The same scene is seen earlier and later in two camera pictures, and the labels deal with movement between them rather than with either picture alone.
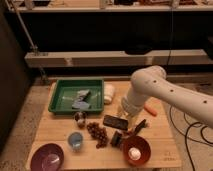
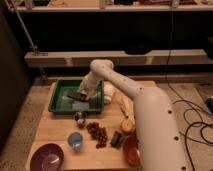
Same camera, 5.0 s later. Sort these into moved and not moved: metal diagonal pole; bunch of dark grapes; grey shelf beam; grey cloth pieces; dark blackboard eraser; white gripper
Moved: dark blackboard eraser; white gripper
Not moved: grey cloth pieces; grey shelf beam; metal diagonal pole; bunch of dark grapes
